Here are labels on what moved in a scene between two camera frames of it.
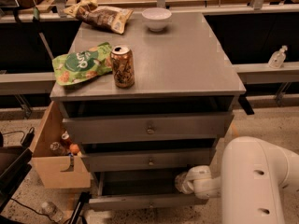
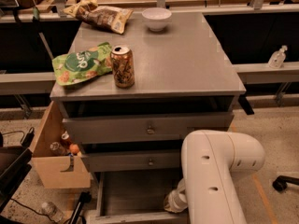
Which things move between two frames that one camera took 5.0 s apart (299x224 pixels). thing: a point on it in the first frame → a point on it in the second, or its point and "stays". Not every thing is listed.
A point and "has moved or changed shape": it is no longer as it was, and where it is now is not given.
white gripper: (198, 178) → (177, 198)
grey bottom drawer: (115, 190) has moved or changed shape
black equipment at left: (15, 164) stays
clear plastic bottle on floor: (49, 208) stays
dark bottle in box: (57, 149) stays
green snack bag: (82, 64) stays
